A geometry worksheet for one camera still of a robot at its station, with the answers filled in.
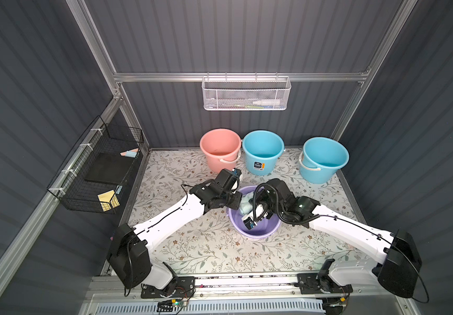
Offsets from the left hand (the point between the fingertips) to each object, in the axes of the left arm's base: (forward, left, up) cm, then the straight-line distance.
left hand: (241, 200), depth 78 cm
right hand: (+1, -4, +2) cm, 5 cm away
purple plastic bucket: (-5, -10, -16) cm, 20 cm away
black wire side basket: (-4, +56, +18) cm, 59 cm away
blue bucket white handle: (+33, -47, -12) cm, 58 cm away
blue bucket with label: (+38, -14, -8) cm, 41 cm away
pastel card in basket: (+17, +46, +10) cm, 50 cm away
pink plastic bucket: (+41, +9, -11) cm, 44 cm away
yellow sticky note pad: (-9, +42, +16) cm, 46 cm away
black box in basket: (+8, +51, +11) cm, 52 cm away
